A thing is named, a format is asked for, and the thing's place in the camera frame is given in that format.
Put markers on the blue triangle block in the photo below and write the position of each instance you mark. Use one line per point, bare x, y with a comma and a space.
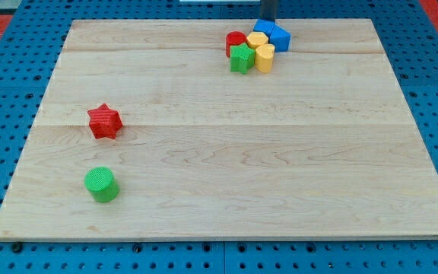
280, 39

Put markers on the green star block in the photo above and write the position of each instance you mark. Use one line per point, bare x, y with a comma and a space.
242, 58

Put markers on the dark cylindrical robot pusher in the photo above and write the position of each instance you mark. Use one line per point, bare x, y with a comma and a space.
268, 10

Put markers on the green cylinder block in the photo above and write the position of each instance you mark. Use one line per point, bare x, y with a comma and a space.
101, 184

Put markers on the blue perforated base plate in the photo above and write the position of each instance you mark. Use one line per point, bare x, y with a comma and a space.
30, 47

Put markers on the light wooden board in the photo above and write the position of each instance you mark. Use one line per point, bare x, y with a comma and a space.
322, 148

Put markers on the red star block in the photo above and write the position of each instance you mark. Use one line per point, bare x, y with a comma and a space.
104, 122

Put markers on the yellow hexagon block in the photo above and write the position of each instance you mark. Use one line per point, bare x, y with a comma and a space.
256, 39

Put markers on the blue cube block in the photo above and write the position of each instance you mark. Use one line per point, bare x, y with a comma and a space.
264, 26

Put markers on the red cylinder block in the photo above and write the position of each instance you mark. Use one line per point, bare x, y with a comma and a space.
233, 38

